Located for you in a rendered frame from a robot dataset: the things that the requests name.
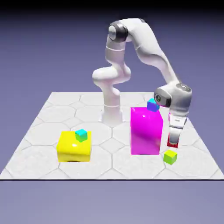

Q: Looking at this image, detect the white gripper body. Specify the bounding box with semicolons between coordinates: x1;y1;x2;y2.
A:
168;127;184;145

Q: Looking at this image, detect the small red cube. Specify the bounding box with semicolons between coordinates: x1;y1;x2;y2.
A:
167;133;179;149

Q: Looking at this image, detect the small green cube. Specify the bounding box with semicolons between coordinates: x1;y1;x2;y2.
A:
163;149;178;165

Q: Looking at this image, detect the small blue cube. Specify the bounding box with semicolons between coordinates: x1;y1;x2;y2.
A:
147;98;160;113

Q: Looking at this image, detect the small teal cube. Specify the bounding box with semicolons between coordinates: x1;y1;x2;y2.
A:
75;129;88;143

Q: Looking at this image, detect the large magenta box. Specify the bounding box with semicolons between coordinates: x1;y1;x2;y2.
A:
130;107;164;156

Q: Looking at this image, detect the large yellow box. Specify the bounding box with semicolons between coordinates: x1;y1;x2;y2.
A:
56;131;92;163

